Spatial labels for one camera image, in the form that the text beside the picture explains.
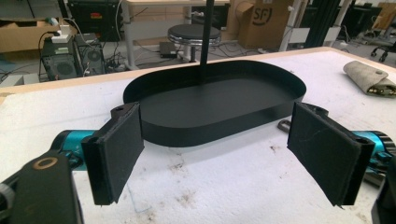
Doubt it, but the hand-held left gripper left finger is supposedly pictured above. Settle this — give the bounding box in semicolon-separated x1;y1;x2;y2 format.
81;102;146;206

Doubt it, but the plain open cardboard box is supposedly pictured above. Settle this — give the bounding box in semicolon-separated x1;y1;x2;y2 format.
0;18;78;54

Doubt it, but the black metal stand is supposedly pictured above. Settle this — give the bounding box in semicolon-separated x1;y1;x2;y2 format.
304;0;343;49

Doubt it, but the black upright pole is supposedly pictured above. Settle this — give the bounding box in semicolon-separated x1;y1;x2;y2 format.
199;0;216;86

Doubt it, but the black equipment case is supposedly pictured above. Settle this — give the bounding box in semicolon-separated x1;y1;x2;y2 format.
66;0;124;43

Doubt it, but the cardboard box with black logo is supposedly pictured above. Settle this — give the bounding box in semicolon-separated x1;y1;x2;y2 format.
228;0;296;50

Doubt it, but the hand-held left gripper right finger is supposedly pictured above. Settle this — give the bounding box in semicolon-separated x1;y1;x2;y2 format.
287;102;376;208

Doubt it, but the white-legged desk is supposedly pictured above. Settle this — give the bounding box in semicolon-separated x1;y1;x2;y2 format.
121;0;232;71

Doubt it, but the grey felt roll pouch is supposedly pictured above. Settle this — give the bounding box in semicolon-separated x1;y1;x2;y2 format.
343;60;396;99

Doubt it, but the small black floor box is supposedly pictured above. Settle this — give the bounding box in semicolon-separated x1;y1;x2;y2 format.
159;41;178;59

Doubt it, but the black office chair base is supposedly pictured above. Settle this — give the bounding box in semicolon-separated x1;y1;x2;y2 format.
370;39;396;63

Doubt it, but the black oval tray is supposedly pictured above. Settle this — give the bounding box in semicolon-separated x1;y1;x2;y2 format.
122;59;307;148

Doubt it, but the white power adapter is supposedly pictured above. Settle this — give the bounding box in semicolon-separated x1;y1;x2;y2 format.
50;24;73;44

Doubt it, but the black computer tower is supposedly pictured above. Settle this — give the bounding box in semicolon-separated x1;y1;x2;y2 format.
74;33;106;77
40;37;78;82

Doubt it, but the black round stool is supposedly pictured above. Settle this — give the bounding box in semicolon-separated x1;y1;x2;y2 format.
167;23;222;63

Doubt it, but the dark metal ring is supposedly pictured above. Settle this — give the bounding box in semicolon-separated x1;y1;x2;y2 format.
276;119;292;133

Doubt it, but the white table cover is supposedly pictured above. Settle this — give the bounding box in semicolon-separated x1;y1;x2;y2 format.
0;49;396;224

